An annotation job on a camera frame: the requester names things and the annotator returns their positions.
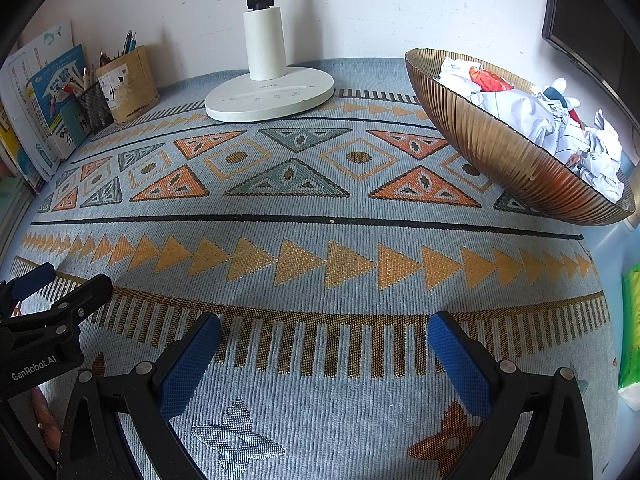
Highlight green box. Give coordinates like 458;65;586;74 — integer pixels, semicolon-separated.
0;175;31;231

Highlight ribbed golden brown bowl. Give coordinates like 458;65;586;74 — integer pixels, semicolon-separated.
404;47;636;227

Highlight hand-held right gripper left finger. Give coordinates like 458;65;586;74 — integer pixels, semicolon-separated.
56;311;222;480

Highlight pens in mesh holder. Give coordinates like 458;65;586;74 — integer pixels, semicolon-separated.
65;65;98;93

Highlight row of books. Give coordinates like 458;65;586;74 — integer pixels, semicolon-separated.
0;20;93;196

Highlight green packet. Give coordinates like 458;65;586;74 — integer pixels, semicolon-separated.
617;265;640;391

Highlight red snack packet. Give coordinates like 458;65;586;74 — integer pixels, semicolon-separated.
470;69;516;93

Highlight pens in tan holder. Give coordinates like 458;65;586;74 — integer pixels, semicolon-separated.
100;30;138;61

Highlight white desk lamp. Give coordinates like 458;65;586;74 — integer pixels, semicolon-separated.
204;0;336;123

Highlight person's left hand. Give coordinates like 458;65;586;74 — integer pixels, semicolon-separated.
30;387;60;463

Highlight patterned blue woven mat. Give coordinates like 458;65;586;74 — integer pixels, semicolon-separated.
0;57;618;480

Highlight black mesh pen holder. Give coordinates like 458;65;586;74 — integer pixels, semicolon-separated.
72;80;115;135

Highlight pile of paper balls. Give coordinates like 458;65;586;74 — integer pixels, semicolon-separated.
437;56;626;203

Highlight dark monitor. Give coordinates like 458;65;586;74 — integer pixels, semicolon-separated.
541;0;640;91

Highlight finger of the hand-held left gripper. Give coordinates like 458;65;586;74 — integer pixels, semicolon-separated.
20;274;113;335
0;262;55;311

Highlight tan pen holder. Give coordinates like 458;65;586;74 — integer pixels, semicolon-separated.
95;45;162;125

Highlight white plush toy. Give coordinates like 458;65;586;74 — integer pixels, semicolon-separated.
537;77;586;128

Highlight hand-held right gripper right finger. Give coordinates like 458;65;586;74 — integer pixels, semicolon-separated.
426;311;606;480

